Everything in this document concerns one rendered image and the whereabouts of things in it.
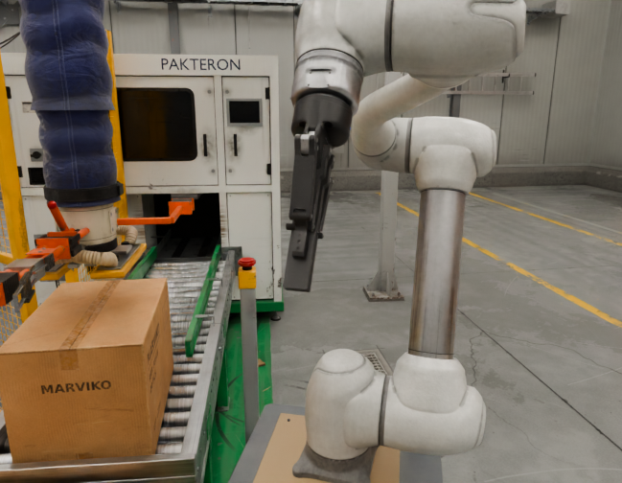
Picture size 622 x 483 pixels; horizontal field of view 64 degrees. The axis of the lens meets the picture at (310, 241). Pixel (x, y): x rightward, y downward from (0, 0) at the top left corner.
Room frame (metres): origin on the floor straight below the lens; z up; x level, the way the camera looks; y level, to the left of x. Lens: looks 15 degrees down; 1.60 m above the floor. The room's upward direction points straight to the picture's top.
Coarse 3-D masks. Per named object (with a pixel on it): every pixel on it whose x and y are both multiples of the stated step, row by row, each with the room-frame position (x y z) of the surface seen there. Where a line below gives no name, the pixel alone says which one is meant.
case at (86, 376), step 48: (96, 288) 1.78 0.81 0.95; (144, 288) 1.78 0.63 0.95; (48, 336) 1.37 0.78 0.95; (96, 336) 1.37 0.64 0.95; (144, 336) 1.37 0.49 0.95; (0, 384) 1.26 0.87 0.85; (48, 384) 1.28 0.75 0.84; (96, 384) 1.30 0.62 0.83; (144, 384) 1.32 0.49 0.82; (48, 432) 1.28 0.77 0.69; (96, 432) 1.30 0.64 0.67; (144, 432) 1.32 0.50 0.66
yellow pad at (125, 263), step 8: (136, 248) 1.69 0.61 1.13; (144, 248) 1.74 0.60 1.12; (120, 256) 1.59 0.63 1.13; (128, 256) 1.59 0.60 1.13; (136, 256) 1.62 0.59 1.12; (120, 264) 1.50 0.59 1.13; (128, 264) 1.52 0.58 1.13; (96, 272) 1.44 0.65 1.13; (104, 272) 1.44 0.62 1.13; (112, 272) 1.44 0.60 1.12; (120, 272) 1.44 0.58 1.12
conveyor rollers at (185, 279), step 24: (168, 264) 3.41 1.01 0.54; (192, 264) 3.42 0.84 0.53; (168, 288) 2.89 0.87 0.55; (192, 288) 2.90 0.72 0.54; (216, 288) 2.91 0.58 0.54; (192, 312) 2.54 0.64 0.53; (192, 360) 2.01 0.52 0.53; (192, 384) 1.83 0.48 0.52; (168, 408) 1.64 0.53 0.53; (168, 432) 1.48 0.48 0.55; (0, 456) 1.35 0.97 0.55
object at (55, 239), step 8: (48, 232) 1.38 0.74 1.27; (56, 232) 1.38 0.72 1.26; (64, 232) 1.38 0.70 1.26; (72, 232) 1.39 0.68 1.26; (40, 240) 1.30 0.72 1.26; (48, 240) 1.31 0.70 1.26; (56, 240) 1.31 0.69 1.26; (64, 240) 1.31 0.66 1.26; (72, 240) 1.32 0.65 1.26; (72, 248) 1.34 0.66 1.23; (80, 248) 1.37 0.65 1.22; (64, 256) 1.31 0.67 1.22; (72, 256) 1.32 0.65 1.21
